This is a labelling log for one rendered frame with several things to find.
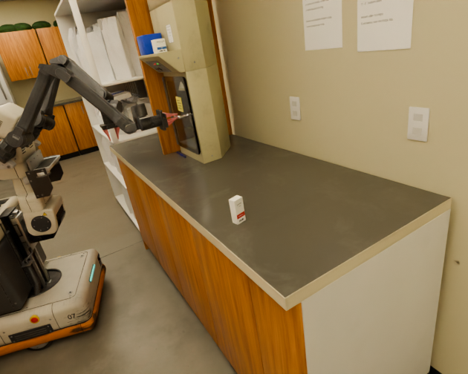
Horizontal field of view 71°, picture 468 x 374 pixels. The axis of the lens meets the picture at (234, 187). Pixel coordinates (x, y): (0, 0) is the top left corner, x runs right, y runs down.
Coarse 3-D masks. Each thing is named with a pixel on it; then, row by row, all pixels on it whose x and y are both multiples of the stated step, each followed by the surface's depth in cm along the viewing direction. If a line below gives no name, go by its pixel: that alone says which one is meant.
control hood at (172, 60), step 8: (144, 56) 164; (152, 56) 155; (160, 56) 148; (168, 56) 150; (176, 56) 152; (168, 64) 153; (176, 64) 153; (160, 72) 177; (168, 72) 168; (176, 72) 159
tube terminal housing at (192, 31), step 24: (192, 0) 149; (192, 24) 152; (168, 48) 165; (192, 48) 155; (192, 72) 158; (216, 72) 176; (192, 96) 161; (216, 96) 175; (216, 120) 173; (216, 144) 176
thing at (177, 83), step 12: (168, 84) 178; (180, 84) 163; (168, 96) 185; (180, 96) 169; (180, 120) 181; (192, 120) 166; (180, 132) 187; (192, 132) 170; (180, 144) 194; (192, 144) 176
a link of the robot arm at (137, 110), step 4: (140, 104) 159; (144, 104) 161; (132, 108) 160; (136, 108) 159; (140, 108) 159; (144, 108) 161; (132, 112) 160; (136, 112) 160; (140, 112) 160; (144, 112) 160; (132, 116) 161; (136, 116) 161; (140, 116) 160; (136, 120) 164; (132, 124) 159; (136, 124) 161; (128, 128) 160; (132, 128) 160; (136, 128) 160
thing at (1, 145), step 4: (0, 144) 157; (4, 144) 157; (8, 144) 159; (0, 148) 157; (4, 148) 158; (8, 148) 158; (12, 148) 159; (0, 152) 157; (4, 152) 158; (8, 152) 159; (12, 152) 162; (0, 156) 158; (4, 156) 159; (8, 156) 160; (12, 156) 164; (0, 160) 157; (4, 160) 157; (8, 160) 162
